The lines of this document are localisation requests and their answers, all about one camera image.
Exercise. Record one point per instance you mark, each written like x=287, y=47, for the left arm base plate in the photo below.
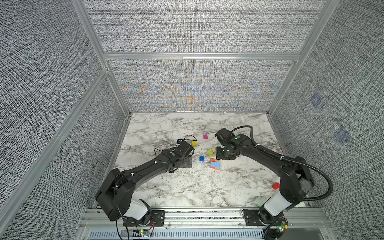
x=154, y=218

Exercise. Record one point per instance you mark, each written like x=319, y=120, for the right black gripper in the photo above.
x=218, y=155

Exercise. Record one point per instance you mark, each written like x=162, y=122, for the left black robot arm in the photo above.
x=115, y=195

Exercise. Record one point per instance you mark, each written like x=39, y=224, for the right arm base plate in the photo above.
x=252, y=218

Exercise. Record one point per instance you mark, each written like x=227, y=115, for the light blue wood block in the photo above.
x=218, y=164

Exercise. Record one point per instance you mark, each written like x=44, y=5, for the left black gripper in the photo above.
x=188, y=162

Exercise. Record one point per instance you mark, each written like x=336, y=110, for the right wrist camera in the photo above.
x=224, y=136

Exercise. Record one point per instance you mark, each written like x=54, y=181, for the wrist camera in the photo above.
x=224, y=136
x=184, y=147

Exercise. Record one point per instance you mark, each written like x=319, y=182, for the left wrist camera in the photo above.
x=184, y=147

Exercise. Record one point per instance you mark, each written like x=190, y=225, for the red-orange wood block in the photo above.
x=213, y=163

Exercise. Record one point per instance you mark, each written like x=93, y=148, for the red wood cylinder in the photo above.
x=276, y=186

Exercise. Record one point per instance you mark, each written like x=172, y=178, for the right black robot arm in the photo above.
x=296, y=180

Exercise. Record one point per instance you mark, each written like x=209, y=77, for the aluminium mounting rail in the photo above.
x=176, y=218

